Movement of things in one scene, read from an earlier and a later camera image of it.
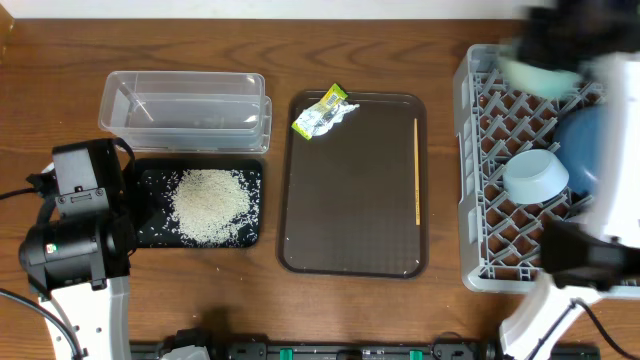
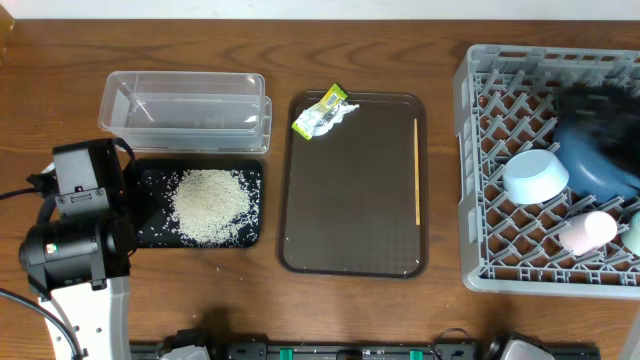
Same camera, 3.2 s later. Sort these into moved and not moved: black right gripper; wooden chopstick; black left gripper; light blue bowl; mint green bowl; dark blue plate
Moved: black right gripper; mint green bowl
Not moved: light blue bowl; black left gripper; wooden chopstick; dark blue plate
